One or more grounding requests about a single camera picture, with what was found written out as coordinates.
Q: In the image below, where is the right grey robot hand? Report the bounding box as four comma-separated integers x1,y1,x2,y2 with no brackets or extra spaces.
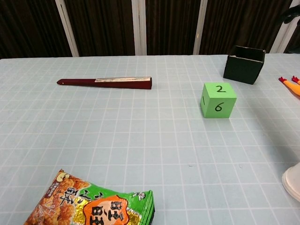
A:
280,6,300,24

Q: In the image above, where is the green numbered cube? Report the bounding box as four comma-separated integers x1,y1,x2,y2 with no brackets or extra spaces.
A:
200,82,238,120

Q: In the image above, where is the light blue grid tablecloth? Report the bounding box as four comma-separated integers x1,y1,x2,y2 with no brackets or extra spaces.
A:
0,53,300,225

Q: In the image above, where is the open black square box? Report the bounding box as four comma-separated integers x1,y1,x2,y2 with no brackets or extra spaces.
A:
223,45,266,85

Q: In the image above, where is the orange rubber chicken toy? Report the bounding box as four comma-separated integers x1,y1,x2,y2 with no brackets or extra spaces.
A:
278,75,300,101

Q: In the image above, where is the white paper cup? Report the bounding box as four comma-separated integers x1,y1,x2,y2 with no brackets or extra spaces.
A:
281,161,300,203

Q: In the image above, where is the folded dark red hand fan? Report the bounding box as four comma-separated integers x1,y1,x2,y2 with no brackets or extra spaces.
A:
56,76,153,90

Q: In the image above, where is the green orange snack bag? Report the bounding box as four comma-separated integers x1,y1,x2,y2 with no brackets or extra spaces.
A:
23,168,156,225

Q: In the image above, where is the white partition frame post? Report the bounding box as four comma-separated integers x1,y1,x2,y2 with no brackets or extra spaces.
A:
270,0,300,54
131,0,147,56
55,0,80,58
193,0,209,55

